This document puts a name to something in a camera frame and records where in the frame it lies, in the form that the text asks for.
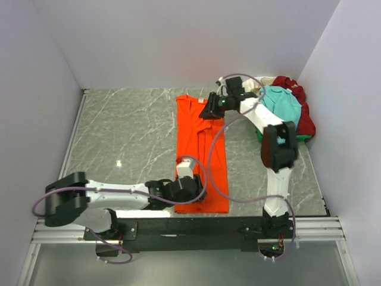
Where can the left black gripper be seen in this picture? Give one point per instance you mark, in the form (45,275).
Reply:
(199,187)

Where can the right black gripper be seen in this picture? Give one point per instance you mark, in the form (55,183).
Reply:
(215,105)

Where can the orange t shirt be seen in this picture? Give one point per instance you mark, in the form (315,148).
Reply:
(194,138)

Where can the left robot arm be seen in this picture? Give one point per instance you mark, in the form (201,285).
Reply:
(81,201)

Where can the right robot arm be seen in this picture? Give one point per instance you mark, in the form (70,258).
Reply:
(279,147)

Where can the black base beam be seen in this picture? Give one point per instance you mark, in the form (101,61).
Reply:
(200,233)

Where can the green plastic bin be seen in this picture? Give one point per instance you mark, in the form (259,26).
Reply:
(259,135)

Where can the beige t shirt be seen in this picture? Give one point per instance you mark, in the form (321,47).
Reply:
(262,81)

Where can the teal t shirt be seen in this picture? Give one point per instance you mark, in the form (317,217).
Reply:
(282,103)

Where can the green t shirt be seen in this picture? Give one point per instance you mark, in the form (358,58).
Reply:
(302,138)

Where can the dark red t shirt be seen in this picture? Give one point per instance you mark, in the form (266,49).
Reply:
(305,126)

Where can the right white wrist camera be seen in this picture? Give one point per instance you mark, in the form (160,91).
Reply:
(222,87)

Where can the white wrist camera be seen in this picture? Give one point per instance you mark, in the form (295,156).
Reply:
(185,168)
(222,87)

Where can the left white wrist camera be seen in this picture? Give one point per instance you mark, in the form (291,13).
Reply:
(185,168)

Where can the aluminium frame rail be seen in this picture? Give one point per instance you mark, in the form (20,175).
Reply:
(70,234)

